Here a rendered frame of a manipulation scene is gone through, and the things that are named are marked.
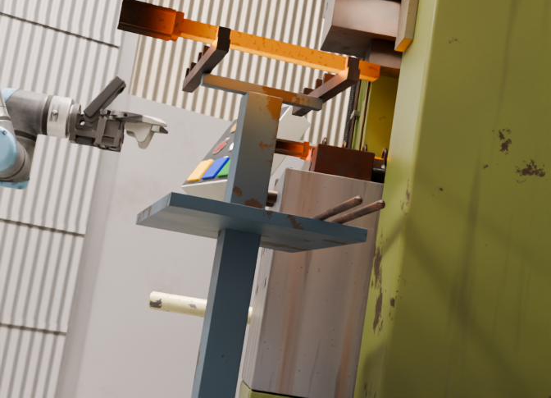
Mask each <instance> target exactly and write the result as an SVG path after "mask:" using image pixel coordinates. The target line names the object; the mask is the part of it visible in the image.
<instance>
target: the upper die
mask: <svg viewBox="0 0 551 398"><path fill-rule="evenodd" d="M401 1H402V0H331V1H330V4H329V6H328V8H327V10H326V14H325V20H324V25H323V31H322V36H321V46H320V50H321V51H326V52H331V53H339V54H343V55H349V56H354V57H362V58H365V55H366V49H367V46H368V44H369V43H370V42H371V40H372V39H378V40H382V41H387V42H391V43H395V41H396V35H397V30H398V19H399V13H400V7H401Z"/></svg>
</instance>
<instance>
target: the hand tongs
mask: <svg viewBox="0 0 551 398"><path fill-rule="evenodd" d="M361 203H362V197H361V196H356V197H354V198H352V199H349V200H347V201H345V202H343V203H341V204H338V205H336V206H334V207H333V208H330V209H328V210H326V211H324V212H322V213H319V214H317V215H316V216H314V217H310V218H314V219H318V220H322V221H323V220H325V219H327V218H329V217H333V216H334V215H337V214H339V213H342V212H344V211H346V210H349V209H351V208H354V207H356V206H358V205H360V204H361ZM384 207H385V201H383V200H379V201H376V202H374V203H372V204H369V205H367V206H365V207H362V208H359V209H357V210H355V211H352V212H351V213H347V214H344V215H343V216H340V217H337V218H335V219H333V220H330V221H329V222H335V223H339V224H343V223H346V222H349V221H352V220H354V219H356V218H359V217H362V216H365V215H367V214H369V213H373V212H375V211H378V210H381V209H383V208H384Z"/></svg>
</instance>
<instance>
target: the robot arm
mask: <svg viewBox="0 0 551 398"><path fill-rule="evenodd" d="M125 87H126V82H125V80H124V79H122V78H121V77H120V76H119V75H116V76H115V77H114V78H113V79H112V80H110V81H109V83H108V85H107V86H106V87H105V88H104V89H103V90H102V91H101V92H100V93H99V94H98V96H97V97H96V98H95V99H94V100H93V101H92V102H91V103H90V104H89V105H88V106H87V107H86V109H85V110H83V114H81V104H78V103H75V100H74V99H73V98H65V97H60V96H55V95H49V94H41V93H35V92H30V91H25V90H20V89H9V88H4V89H1V87H0V186H1V187H6V188H11V189H16V190H25V189H26V188H27V185H28V182H29V181H30V170H31V166H32V162H33V157H34V149H35V145H36V140H37V137H38V135H49V136H54V137H59V138H63V139H67V138H68V137H69V141H70V142H71V143H72V144H82V145H87V146H91V147H96V148H98V149H102V150H108V151H113V152H118V153H120V152H121V148H122V144H123V143H124V138H125V135H124V132H125V129H126V134H127V135H128V136H131V137H134V138H136V140H137V143H138V146H139V147H140V148H141V149H146V148H147V147H148V146H149V144H150V142H151V140H152V138H153V135H154V133H160V134H168V131H167V130H166V129H165V128H164V127H167V124H166V123H165V122H164V121H162V120H161V119H158V118H155V117H149V116H145V115H142V114H137V113H132V112H122V111H118V110H114V109H107V107H108V106H109V105H110V104H111V103H112V102H113V101H114V100H115V98H116V97H117V96H118V95H119V94H121V93H122V92H123V91H124V89H125ZM81 122H85V123H84V124H83V125H81Z"/></svg>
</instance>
